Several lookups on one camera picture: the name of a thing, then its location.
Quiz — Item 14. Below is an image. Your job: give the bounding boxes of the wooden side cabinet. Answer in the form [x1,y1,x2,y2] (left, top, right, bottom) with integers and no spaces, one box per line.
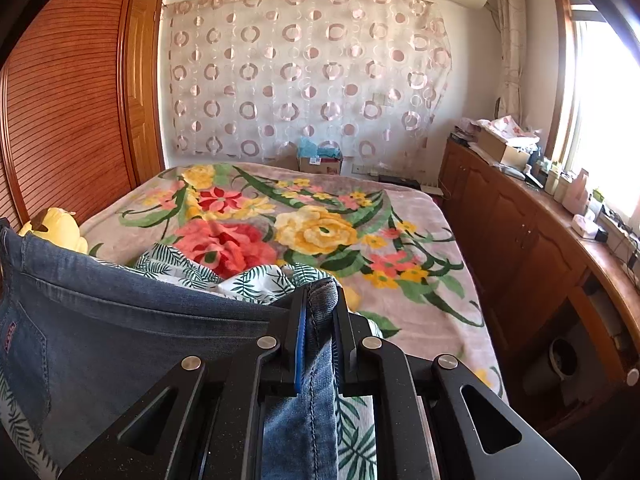
[438,140,639,437]

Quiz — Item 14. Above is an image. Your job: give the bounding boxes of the beige window curtain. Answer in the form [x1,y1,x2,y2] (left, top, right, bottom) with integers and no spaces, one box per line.
[497,0,526,122]

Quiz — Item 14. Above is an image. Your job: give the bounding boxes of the circle patterned sheer curtain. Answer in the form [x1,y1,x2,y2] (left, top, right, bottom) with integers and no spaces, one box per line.
[162,0,451,172]

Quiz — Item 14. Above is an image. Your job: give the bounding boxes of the wooden louvered wardrobe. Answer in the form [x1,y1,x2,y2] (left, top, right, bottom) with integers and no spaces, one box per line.
[1,0,165,229]

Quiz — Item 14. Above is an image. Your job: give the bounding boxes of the blue denim jeans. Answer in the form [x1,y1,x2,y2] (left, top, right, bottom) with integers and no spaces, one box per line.
[0,224,346,480]

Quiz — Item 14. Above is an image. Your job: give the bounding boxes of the white bottle on cabinet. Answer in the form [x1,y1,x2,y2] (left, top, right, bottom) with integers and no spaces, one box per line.
[562,168,589,214]

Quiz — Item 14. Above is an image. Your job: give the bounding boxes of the yellow plush toy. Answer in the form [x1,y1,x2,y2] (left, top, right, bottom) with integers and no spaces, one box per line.
[18,207,88,255]

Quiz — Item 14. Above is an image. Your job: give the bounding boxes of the palm leaf print quilt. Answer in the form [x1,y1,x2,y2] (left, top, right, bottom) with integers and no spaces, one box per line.
[0,242,386,480]

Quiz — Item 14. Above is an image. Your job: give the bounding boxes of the open cardboard box on cabinet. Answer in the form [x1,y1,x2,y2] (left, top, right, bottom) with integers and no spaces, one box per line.
[476,116,540,170]

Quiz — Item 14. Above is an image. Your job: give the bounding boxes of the floral pink blanket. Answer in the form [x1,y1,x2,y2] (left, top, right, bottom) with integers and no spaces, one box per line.
[80,162,504,393]

